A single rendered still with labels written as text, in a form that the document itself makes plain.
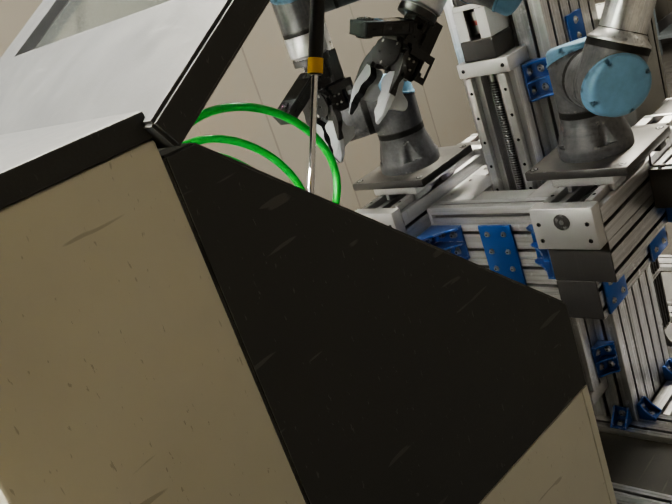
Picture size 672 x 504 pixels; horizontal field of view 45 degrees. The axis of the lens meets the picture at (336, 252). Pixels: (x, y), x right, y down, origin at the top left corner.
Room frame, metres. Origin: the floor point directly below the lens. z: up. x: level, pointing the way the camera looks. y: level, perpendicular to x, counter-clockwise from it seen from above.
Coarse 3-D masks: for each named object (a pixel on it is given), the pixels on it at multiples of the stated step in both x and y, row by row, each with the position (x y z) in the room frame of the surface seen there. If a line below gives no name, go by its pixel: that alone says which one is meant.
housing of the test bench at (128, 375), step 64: (64, 128) 0.90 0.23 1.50; (128, 128) 0.80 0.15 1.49; (0, 192) 0.72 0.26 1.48; (64, 192) 0.75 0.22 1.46; (128, 192) 0.79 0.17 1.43; (0, 256) 0.70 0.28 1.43; (64, 256) 0.73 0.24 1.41; (128, 256) 0.77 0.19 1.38; (192, 256) 0.81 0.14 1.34; (0, 320) 0.69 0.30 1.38; (64, 320) 0.72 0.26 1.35; (128, 320) 0.75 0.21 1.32; (192, 320) 0.79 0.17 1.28; (0, 384) 0.67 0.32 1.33; (64, 384) 0.70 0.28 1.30; (128, 384) 0.74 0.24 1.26; (192, 384) 0.77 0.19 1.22; (0, 448) 0.66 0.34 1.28; (64, 448) 0.69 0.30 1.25; (128, 448) 0.72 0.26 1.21; (192, 448) 0.75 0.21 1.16; (256, 448) 0.80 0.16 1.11
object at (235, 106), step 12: (216, 108) 1.27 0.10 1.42; (228, 108) 1.29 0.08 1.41; (240, 108) 1.30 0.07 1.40; (252, 108) 1.31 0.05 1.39; (264, 108) 1.33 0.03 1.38; (288, 120) 1.35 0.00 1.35; (300, 120) 1.37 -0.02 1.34; (324, 144) 1.38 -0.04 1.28; (336, 168) 1.39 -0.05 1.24; (336, 180) 1.39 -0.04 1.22; (336, 192) 1.38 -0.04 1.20
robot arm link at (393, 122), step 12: (408, 84) 1.92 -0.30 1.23; (408, 96) 1.91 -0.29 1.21; (372, 108) 1.91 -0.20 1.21; (408, 108) 1.91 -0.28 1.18; (372, 120) 1.91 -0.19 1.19; (384, 120) 1.91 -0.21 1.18; (396, 120) 1.90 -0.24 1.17; (408, 120) 1.90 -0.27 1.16; (420, 120) 1.93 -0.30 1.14; (372, 132) 1.93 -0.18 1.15; (384, 132) 1.92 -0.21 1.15; (396, 132) 1.90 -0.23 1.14
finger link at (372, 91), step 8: (368, 64) 1.45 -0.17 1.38; (368, 72) 1.44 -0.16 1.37; (376, 72) 1.45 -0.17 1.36; (360, 80) 1.45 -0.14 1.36; (368, 80) 1.44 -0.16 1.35; (376, 80) 1.46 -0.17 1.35; (360, 88) 1.44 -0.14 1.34; (368, 88) 1.46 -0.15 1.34; (376, 88) 1.46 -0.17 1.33; (352, 96) 1.45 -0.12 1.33; (360, 96) 1.44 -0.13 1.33; (368, 96) 1.46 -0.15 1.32; (376, 96) 1.47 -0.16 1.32; (352, 104) 1.44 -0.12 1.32; (352, 112) 1.45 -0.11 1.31
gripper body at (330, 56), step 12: (324, 60) 1.58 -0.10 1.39; (336, 60) 1.59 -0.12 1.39; (324, 72) 1.57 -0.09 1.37; (336, 72) 1.58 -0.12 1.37; (324, 84) 1.56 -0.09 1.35; (336, 84) 1.55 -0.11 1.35; (348, 84) 1.57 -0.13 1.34; (324, 96) 1.53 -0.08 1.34; (336, 96) 1.56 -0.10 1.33; (348, 96) 1.57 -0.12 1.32; (324, 108) 1.54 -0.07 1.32
